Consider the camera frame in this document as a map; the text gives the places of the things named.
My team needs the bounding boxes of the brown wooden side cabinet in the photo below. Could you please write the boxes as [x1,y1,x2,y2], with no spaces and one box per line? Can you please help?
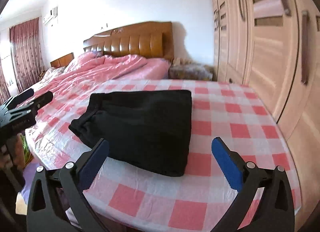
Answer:
[50,53,74,68]

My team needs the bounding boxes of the green bag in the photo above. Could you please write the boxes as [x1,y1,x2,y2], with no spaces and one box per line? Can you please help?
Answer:
[21,135,34,166]

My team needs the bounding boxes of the light wooden wardrobe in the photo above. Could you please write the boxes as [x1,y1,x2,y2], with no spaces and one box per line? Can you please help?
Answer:
[213,0,319,227]

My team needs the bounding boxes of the black sweatpants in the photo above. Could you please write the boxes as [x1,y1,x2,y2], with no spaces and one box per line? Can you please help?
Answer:
[69,90,193,177]

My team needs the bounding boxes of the pink quilt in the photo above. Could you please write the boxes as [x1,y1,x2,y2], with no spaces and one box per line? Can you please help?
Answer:
[15,52,172,103]

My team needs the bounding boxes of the brown wooden headboard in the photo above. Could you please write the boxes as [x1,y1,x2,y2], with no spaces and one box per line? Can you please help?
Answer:
[83,21,174,62]

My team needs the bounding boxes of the white wall air conditioner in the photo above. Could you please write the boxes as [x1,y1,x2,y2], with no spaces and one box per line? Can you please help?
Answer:
[42,7,58,25]

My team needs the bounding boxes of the dark red curtain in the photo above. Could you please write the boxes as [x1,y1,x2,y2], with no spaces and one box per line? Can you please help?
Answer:
[1,18,44,102]

